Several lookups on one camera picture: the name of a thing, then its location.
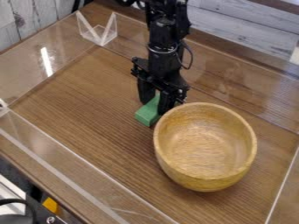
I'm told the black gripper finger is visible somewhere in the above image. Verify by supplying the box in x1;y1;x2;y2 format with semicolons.
137;79;154;104
157;90;181;116

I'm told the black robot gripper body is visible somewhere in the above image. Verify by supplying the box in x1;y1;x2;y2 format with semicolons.
130;46;191;100

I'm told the green rectangular block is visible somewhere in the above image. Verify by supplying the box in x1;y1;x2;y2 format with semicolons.
134;94;160;127

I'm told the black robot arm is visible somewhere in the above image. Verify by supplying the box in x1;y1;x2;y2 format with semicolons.
130;0;192;116

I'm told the brown wooden bowl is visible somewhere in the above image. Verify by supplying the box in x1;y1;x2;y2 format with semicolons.
153;102;257;192

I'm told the yellow and black device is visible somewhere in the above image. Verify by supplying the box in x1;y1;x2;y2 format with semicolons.
41;197;80;224

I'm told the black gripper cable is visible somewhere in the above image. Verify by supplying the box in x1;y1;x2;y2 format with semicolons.
173;38;195;70

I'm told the clear acrylic corner bracket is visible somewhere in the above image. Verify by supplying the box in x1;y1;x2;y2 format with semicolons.
76;11;117;46

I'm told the clear acrylic front wall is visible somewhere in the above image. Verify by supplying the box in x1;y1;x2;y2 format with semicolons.
0;99;179;224

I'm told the black cable near corner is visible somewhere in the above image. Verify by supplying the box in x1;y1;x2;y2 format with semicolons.
0;198;40;224

